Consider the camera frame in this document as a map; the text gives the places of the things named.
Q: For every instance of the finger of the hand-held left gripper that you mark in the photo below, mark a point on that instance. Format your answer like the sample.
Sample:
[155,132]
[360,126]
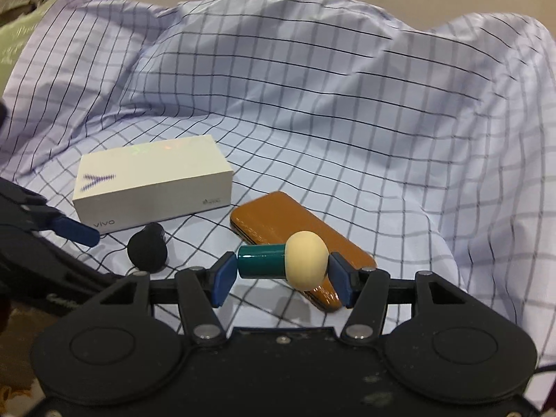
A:
[76,231]
[21,193]

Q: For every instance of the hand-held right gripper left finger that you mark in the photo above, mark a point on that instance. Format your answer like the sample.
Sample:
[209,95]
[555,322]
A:
[225,279]

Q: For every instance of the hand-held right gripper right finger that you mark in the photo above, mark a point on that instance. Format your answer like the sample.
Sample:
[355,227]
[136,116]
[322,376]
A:
[343,281]

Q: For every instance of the green and cream mushroom toy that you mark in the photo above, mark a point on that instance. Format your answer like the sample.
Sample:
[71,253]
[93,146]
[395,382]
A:
[278,261]

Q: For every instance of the black foam ball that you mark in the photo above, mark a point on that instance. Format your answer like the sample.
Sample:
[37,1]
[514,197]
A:
[148,247]

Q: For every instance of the brown leather case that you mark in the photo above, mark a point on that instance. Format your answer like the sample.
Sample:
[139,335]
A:
[269,217]

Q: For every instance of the white cardboard box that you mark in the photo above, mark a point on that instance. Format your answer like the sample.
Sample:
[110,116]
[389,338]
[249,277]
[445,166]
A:
[152,182]

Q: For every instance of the checked light purple bedsheet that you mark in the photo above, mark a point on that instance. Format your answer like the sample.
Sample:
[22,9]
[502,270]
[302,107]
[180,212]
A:
[347,95]

